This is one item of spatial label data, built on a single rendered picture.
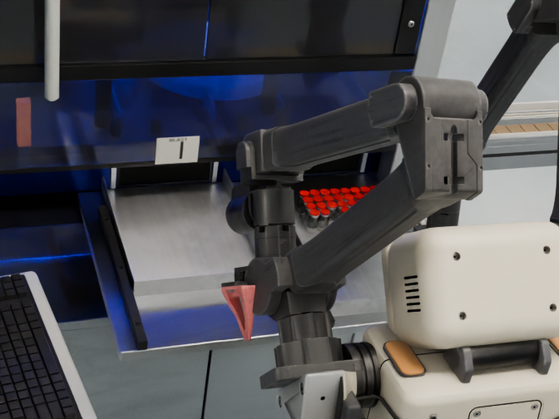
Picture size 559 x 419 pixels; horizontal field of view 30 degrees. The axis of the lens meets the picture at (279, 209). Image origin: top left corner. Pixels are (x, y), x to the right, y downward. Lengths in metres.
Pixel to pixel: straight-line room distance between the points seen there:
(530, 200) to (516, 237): 2.76
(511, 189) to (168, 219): 2.25
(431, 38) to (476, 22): 3.37
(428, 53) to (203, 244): 0.59
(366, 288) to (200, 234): 0.34
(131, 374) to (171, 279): 0.55
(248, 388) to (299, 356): 1.22
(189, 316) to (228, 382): 0.65
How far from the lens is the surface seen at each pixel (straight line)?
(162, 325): 1.85
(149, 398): 2.48
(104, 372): 2.39
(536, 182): 4.22
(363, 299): 1.91
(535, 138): 2.53
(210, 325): 1.86
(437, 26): 2.10
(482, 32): 5.38
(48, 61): 1.83
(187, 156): 2.06
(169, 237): 2.04
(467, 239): 1.29
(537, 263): 1.33
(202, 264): 1.98
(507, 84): 1.69
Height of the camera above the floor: 2.11
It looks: 35 degrees down
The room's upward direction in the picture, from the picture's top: 9 degrees clockwise
